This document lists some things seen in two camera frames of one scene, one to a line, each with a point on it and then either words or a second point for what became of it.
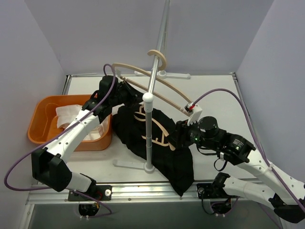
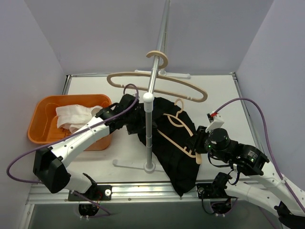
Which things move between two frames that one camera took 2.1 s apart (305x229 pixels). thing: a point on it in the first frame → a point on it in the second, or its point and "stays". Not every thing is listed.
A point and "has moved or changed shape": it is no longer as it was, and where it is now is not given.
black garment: x=176 y=161 has moved or changed shape
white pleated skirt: x=65 y=113 stays
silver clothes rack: x=148 y=97 stays
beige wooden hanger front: x=166 y=81 → x=149 y=55
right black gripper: x=180 y=132 → x=197 y=139
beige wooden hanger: x=156 y=141 → x=178 y=106
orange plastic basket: x=42 y=124 stays
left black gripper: x=128 y=93 → x=134 y=122
